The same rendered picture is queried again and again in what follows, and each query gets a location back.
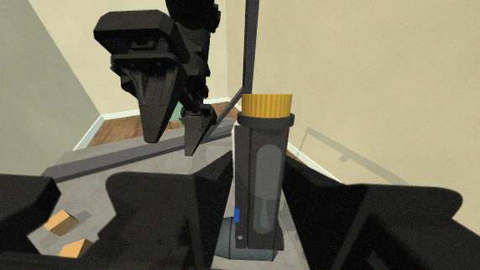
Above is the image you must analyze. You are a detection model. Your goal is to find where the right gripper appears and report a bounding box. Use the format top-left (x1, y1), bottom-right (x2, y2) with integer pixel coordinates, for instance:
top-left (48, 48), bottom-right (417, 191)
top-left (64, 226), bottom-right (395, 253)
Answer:
top-left (93, 9), bottom-right (217, 156)

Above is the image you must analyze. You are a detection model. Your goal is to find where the tan block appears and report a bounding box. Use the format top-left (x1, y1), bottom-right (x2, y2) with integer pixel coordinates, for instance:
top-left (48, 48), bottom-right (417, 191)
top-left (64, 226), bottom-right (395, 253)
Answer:
top-left (44, 210), bottom-right (79, 236)
top-left (59, 239), bottom-right (93, 258)

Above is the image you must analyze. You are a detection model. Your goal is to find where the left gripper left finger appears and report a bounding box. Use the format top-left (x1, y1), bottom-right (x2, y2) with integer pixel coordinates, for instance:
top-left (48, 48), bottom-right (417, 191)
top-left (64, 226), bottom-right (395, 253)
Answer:
top-left (105, 150), bottom-right (233, 268)

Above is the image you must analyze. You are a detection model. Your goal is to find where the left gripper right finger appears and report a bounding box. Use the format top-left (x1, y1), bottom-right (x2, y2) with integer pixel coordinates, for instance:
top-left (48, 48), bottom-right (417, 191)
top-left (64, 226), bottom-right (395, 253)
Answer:
top-left (282, 155), bottom-right (463, 270)

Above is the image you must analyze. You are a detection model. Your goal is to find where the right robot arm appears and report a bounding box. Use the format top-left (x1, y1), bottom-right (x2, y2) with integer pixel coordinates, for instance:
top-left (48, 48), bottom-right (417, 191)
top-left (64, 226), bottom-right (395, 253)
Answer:
top-left (110, 0), bottom-right (221, 99)

